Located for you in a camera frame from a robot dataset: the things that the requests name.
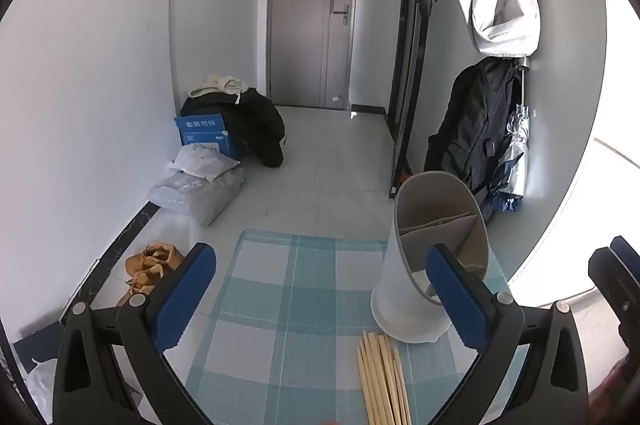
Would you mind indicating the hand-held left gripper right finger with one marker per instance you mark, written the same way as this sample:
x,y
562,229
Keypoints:
x,y
457,300

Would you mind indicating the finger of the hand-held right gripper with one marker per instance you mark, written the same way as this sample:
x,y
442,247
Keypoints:
x,y
627,252
610,277

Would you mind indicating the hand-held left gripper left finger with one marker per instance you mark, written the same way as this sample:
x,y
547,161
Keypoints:
x,y
185,295

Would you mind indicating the white utensil holder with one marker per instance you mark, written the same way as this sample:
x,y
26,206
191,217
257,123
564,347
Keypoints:
x,y
400,295

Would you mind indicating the pile of wooden chopsticks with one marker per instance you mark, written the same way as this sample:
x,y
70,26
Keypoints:
x,y
380,385

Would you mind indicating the grey plastic parcel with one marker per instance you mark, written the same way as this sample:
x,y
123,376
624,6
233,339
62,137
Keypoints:
x,y
200,200

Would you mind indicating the teal checked tablecloth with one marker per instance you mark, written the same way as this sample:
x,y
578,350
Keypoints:
x,y
300,305

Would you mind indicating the silver folded umbrella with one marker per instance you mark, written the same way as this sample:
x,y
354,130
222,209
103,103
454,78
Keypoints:
x,y
517,155

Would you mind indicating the dark flat panel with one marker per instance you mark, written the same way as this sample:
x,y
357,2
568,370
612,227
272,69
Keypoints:
x,y
40,340

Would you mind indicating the blue cardboard box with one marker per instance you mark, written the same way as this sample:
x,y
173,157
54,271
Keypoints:
x,y
200,132

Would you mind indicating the black hanging jacket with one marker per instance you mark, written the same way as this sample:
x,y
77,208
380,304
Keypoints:
x,y
475,130

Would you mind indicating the large white plastic bag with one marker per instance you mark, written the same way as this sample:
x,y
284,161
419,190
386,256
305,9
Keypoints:
x,y
40,390

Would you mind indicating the black jacket pile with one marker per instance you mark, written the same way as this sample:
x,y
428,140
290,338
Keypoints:
x,y
260,125

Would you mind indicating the cream hoodie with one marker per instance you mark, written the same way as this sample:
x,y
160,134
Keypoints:
x,y
220,84

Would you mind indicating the black framed glass door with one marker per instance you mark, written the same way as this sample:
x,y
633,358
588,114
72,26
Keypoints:
x,y
425,55

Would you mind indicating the grey entrance door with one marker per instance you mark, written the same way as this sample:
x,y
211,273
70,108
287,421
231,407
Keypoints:
x,y
300,30

